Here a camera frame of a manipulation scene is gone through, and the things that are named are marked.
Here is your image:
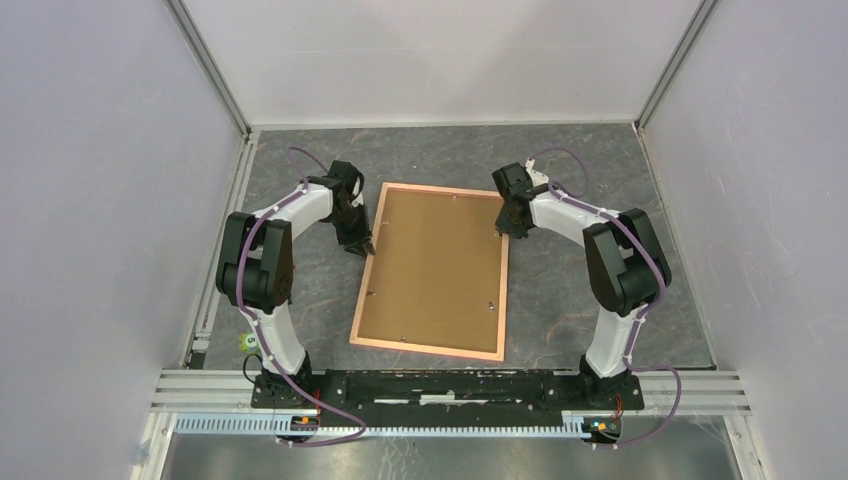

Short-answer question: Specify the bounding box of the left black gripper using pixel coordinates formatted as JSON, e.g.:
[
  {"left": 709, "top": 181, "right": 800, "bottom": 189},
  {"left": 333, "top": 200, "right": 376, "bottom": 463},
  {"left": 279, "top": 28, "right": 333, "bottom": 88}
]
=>
[{"left": 326, "top": 203, "right": 375, "bottom": 259}]

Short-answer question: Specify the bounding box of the orange picture frame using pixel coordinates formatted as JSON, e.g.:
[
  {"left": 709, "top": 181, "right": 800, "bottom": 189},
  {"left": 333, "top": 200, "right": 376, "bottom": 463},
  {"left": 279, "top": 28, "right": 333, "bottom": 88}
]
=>
[{"left": 348, "top": 182, "right": 512, "bottom": 364}]

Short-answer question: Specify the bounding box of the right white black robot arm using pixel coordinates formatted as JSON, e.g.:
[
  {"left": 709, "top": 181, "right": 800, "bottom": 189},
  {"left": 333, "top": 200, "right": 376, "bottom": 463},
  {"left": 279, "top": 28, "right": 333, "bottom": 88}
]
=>
[{"left": 492, "top": 163, "right": 671, "bottom": 408}]

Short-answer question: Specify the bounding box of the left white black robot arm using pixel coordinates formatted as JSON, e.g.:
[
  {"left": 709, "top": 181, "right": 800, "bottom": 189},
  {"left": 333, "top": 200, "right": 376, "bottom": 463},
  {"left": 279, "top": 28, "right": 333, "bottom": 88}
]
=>
[{"left": 215, "top": 161, "right": 375, "bottom": 408}]

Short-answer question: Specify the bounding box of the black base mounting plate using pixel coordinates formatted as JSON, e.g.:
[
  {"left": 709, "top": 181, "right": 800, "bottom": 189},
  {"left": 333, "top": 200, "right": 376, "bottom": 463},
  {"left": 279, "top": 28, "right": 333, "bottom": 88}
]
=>
[{"left": 250, "top": 369, "right": 645, "bottom": 429}]

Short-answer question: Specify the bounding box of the green owl sticker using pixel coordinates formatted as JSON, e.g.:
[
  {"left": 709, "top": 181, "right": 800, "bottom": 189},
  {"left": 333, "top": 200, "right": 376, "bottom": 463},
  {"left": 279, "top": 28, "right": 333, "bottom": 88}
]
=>
[{"left": 239, "top": 333, "right": 260, "bottom": 354}]

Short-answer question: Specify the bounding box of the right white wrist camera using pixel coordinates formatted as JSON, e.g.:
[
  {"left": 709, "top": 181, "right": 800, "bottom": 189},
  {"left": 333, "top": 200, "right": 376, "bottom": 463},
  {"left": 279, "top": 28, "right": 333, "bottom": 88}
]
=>
[{"left": 524, "top": 158, "right": 550, "bottom": 187}]

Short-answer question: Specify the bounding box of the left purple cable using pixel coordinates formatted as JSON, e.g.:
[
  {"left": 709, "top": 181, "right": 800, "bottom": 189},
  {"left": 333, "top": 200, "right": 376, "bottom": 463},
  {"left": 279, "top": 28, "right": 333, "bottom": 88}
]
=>
[{"left": 233, "top": 146, "right": 367, "bottom": 449}]

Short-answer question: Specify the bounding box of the white slotted cable duct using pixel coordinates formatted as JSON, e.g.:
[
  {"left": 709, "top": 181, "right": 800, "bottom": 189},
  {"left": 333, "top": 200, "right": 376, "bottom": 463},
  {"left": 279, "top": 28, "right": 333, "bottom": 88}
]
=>
[{"left": 174, "top": 413, "right": 590, "bottom": 440}]

